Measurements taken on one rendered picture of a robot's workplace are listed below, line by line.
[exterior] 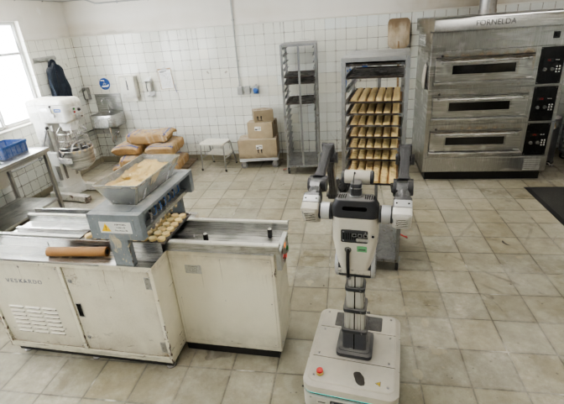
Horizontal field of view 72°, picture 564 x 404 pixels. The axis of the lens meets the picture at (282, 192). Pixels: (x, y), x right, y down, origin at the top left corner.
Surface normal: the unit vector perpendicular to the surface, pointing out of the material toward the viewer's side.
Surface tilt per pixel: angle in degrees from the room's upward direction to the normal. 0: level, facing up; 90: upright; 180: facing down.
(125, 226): 90
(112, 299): 90
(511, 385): 0
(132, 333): 90
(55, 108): 90
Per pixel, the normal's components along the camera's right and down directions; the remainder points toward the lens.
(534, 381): -0.07, -0.92
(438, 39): -0.15, 0.41
